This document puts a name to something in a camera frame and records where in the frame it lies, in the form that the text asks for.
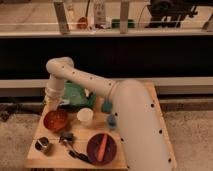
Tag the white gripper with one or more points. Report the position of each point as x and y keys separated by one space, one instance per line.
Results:
x=53 y=98

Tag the green towel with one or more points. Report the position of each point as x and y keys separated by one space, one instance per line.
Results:
x=75 y=97

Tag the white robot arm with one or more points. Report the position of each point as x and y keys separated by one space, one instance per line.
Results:
x=145 y=138

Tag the red bowl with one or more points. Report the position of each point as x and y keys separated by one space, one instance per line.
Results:
x=56 y=120

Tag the white plastic cup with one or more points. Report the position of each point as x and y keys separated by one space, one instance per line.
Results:
x=85 y=116

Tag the black clip tool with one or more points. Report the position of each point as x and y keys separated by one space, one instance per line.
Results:
x=66 y=137

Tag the metal cup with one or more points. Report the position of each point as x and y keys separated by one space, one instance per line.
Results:
x=43 y=144

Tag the wooden table board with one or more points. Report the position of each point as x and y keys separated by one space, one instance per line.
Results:
x=59 y=158

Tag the teal small object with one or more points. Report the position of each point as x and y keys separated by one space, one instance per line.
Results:
x=106 y=107

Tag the blue small cup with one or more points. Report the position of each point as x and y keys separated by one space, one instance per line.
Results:
x=111 y=122

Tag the orange carrot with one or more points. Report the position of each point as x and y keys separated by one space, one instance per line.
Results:
x=101 y=151

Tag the purple plate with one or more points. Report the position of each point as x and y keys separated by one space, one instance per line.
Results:
x=93 y=148

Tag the red object on shelf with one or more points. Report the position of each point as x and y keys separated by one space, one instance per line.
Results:
x=82 y=23

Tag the green box on shelf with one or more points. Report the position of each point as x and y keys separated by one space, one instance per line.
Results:
x=116 y=23

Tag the white labelled box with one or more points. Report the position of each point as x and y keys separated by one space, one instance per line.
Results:
x=99 y=12

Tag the black machine on shelf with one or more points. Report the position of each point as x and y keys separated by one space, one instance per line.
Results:
x=170 y=13

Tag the black handled utensil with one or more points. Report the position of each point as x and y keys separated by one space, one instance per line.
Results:
x=80 y=156

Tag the left wooden post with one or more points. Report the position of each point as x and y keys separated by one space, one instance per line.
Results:
x=61 y=16

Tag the wooden post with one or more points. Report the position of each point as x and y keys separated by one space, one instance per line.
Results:
x=61 y=16
x=124 y=10

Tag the right wooden post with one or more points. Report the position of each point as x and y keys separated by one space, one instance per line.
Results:
x=124 y=10

